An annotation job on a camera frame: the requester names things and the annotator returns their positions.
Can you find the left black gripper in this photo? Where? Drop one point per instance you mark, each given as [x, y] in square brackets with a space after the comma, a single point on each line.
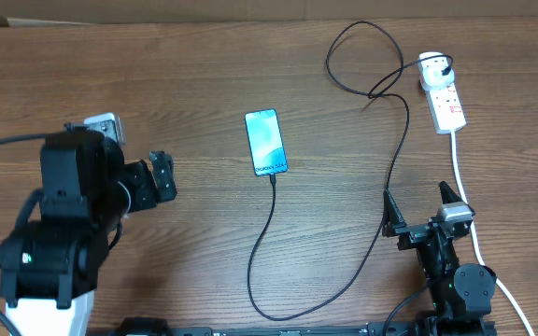
[148, 193]

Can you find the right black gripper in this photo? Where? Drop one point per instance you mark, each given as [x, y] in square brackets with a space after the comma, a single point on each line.
[411, 234]

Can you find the blue Galaxy smartphone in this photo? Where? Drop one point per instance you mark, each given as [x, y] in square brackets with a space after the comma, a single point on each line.
[265, 143]

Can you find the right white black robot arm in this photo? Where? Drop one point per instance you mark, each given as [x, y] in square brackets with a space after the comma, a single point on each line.
[461, 293]

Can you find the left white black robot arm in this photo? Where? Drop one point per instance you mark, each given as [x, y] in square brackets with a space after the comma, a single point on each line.
[63, 234]

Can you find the white charger plug adapter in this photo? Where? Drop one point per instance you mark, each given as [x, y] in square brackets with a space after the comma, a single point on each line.
[435, 70]

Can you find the white power strip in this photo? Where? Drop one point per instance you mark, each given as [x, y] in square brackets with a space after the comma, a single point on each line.
[446, 109]

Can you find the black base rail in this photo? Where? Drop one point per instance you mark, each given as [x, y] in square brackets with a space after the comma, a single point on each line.
[148, 326]

